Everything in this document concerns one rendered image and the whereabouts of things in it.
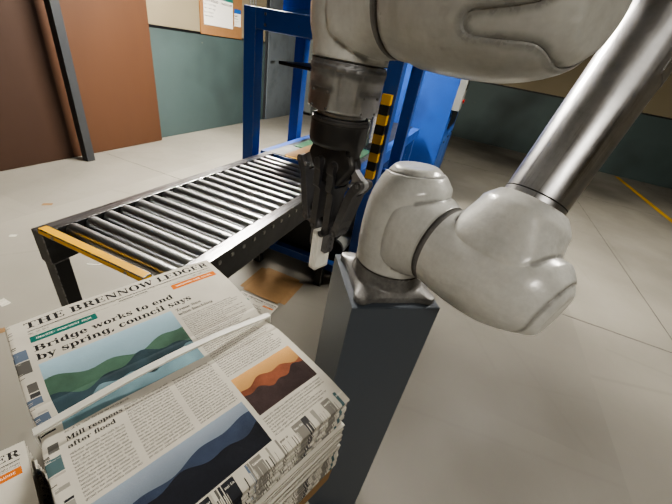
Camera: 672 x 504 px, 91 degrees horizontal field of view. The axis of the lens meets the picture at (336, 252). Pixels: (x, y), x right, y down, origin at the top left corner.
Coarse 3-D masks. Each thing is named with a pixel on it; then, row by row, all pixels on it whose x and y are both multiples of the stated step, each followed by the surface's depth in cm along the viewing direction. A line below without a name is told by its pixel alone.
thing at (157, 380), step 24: (192, 336) 47; (240, 336) 48; (144, 360) 42; (192, 360) 43; (216, 360) 44; (96, 384) 39; (144, 384) 39; (168, 384) 40; (48, 408) 36; (96, 408) 36; (120, 408) 37; (48, 432) 34; (72, 432) 34
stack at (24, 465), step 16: (16, 448) 52; (0, 464) 50; (16, 464) 50; (32, 464) 53; (0, 480) 48; (16, 480) 48; (32, 480) 49; (48, 480) 58; (0, 496) 46; (16, 496) 47; (32, 496) 47; (48, 496) 53
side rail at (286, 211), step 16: (288, 208) 146; (256, 224) 129; (272, 224) 135; (288, 224) 149; (240, 240) 118; (256, 240) 127; (272, 240) 140; (208, 256) 107; (224, 256) 110; (240, 256) 120; (256, 256) 131; (224, 272) 114
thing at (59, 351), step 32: (128, 288) 52; (160, 288) 53; (192, 288) 54; (224, 288) 56; (32, 320) 45; (64, 320) 45; (96, 320) 46; (128, 320) 47; (160, 320) 48; (192, 320) 49; (224, 320) 50; (32, 352) 41; (64, 352) 41; (96, 352) 42; (128, 352) 43; (32, 384) 37; (64, 384) 38
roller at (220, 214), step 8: (168, 192) 141; (176, 200) 138; (184, 200) 138; (192, 200) 138; (192, 208) 136; (200, 208) 135; (208, 208) 135; (216, 208) 135; (216, 216) 133; (224, 216) 132; (232, 216) 132; (240, 224) 130; (248, 224) 129
